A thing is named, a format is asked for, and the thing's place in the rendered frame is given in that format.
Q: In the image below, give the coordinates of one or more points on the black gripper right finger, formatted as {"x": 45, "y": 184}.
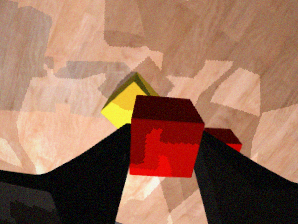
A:
{"x": 236, "y": 190}

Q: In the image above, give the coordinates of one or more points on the yellow cube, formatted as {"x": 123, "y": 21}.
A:
{"x": 119, "y": 107}

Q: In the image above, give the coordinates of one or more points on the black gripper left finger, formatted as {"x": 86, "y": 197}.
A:
{"x": 86, "y": 190}

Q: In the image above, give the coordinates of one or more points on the red cube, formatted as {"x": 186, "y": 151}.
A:
{"x": 226, "y": 136}
{"x": 165, "y": 135}

